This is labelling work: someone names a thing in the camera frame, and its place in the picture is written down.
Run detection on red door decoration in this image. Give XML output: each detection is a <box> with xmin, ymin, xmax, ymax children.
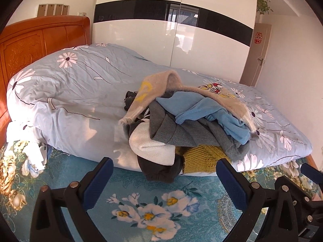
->
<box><xmin>254</xmin><ymin>32</ymin><xmax>263</xmax><ymax>44</ymax></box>

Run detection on white fleece garment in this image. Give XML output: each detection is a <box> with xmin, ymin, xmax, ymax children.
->
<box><xmin>129</xmin><ymin>121</ymin><xmax>175</xmax><ymax>166</ymax></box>

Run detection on orange wooden headboard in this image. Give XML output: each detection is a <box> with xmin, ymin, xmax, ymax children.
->
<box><xmin>1</xmin><ymin>15</ymin><xmax>91</xmax><ymax>145</ymax></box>

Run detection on mustard knit sweater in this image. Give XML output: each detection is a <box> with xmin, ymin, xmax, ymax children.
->
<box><xmin>175</xmin><ymin>145</ymin><xmax>231</xmax><ymax>174</ymax></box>

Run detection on blue garment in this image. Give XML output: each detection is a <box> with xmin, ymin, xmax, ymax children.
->
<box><xmin>155</xmin><ymin>91</ymin><xmax>251</xmax><ymax>145</ymax></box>

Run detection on black garment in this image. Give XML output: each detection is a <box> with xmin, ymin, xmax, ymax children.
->
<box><xmin>123</xmin><ymin>90</ymin><xmax>185</xmax><ymax>184</ymax></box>

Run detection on potted green plant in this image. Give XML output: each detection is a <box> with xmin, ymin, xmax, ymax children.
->
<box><xmin>257</xmin><ymin>0</ymin><xmax>273</xmax><ymax>15</ymax></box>

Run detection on white black glossy wardrobe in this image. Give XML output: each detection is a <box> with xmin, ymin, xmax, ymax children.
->
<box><xmin>92</xmin><ymin>0</ymin><xmax>257</xmax><ymax>82</ymax></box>

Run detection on grey garment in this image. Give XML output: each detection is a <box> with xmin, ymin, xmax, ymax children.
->
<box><xmin>149</xmin><ymin>101</ymin><xmax>250</xmax><ymax>162</ymax></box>

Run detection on beige fuzzy cartoon sweater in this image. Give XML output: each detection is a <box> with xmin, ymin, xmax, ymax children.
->
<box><xmin>118</xmin><ymin>71</ymin><xmax>257</xmax><ymax>133</ymax></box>

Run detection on wall picture frames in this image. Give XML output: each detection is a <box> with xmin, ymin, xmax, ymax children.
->
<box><xmin>37</xmin><ymin>4</ymin><xmax>69</xmax><ymax>17</ymax></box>

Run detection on light blue floral quilt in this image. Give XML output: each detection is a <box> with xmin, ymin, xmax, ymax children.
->
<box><xmin>7</xmin><ymin>44</ymin><xmax>313</xmax><ymax>171</ymax></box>

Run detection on beige room door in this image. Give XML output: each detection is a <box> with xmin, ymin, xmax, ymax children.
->
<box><xmin>240</xmin><ymin>23</ymin><xmax>272</xmax><ymax>86</ymax></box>

